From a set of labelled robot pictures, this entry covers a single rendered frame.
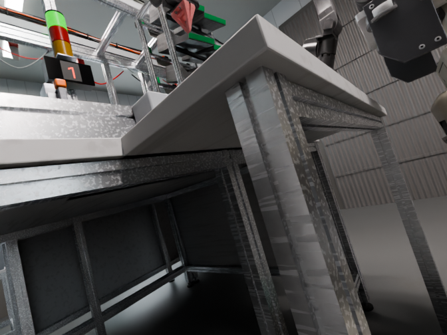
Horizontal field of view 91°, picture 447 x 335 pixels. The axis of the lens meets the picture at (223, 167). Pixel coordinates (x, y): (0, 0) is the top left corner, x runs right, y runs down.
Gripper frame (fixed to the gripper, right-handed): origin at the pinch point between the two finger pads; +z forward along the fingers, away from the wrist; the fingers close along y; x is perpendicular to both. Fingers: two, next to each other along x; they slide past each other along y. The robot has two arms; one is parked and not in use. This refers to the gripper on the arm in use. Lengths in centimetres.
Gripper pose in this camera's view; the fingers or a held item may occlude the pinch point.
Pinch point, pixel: (187, 29)
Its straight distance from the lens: 79.5
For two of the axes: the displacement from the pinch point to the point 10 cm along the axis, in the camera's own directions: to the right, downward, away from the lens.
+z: 2.7, 9.6, -0.7
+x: 7.2, -2.5, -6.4
